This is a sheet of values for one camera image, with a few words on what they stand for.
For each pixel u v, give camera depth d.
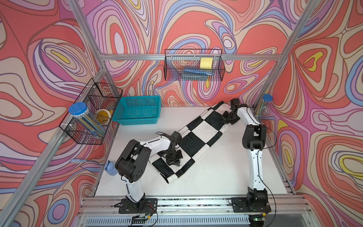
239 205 0.74
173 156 0.77
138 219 0.72
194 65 0.97
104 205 0.75
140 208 0.65
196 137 1.00
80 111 0.56
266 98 1.03
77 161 0.69
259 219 0.70
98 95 0.81
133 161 0.49
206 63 0.88
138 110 1.19
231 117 0.96
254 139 0.68
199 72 0.88
